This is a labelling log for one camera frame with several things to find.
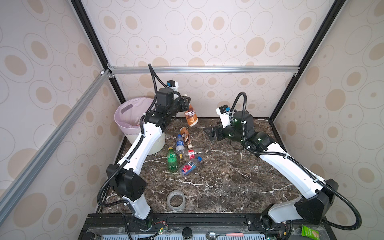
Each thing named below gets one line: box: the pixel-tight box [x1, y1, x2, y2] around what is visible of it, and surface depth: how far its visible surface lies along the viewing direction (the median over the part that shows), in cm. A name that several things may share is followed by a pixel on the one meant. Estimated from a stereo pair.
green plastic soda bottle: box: [166, 147, 178, 173], surface depth 94 cm
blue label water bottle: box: [176, 134, 185, 155], surface depth 102 cm
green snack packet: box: [301, 225, 320, 240], surface depth 71 cm
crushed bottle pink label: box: [180, 159, 198, 177], surface depth 91 cm
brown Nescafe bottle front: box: [184, 103, 199, 127], surface depth 77 cm
